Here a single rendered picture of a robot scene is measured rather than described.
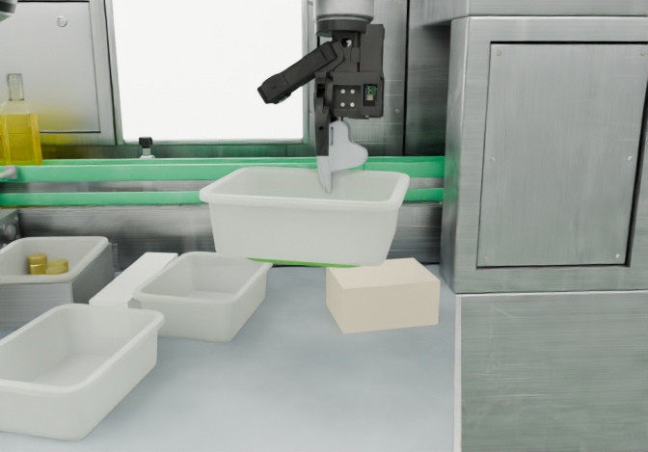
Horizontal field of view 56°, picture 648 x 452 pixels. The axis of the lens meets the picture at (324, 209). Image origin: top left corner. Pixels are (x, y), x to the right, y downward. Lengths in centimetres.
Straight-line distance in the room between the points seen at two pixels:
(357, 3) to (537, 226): 59
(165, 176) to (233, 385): 55
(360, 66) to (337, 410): 43
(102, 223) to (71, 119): 28
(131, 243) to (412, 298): 59
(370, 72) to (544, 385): 77
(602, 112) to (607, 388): 54
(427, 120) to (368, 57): 70
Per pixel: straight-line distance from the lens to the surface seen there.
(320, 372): 88
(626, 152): 122
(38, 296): 107
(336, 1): 77
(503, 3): 110
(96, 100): 145
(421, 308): 101
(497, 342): 122
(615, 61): 119
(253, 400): 82
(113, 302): 100
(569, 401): 134
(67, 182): 132
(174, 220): 127
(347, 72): 76
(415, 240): 128
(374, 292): 97
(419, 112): 145
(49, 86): 148
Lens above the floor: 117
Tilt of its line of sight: 14 degrees down
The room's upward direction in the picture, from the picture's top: straight up
